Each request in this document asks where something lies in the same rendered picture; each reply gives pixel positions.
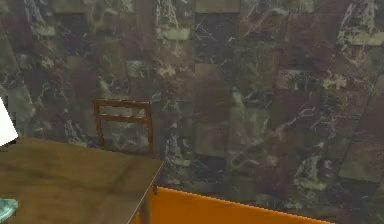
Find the pale green glass vessel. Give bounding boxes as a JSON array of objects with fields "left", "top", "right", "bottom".
[{"left": 0, "top": 198, "right": 19, "bottom": 224}]

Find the white lamp shade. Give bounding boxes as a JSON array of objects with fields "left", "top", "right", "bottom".
[{"left": 0, "top": 97, "right": 20, "bottom": 148}]

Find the brown wooden table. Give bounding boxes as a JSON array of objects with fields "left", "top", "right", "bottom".
[{"left": 0, "top": 136, "right": 165, "bottom": 224}]

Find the brown wooden chair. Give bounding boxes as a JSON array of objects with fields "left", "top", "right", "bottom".
[{"left": 93, "top": 98, "right": 159, "bottom": 195}]

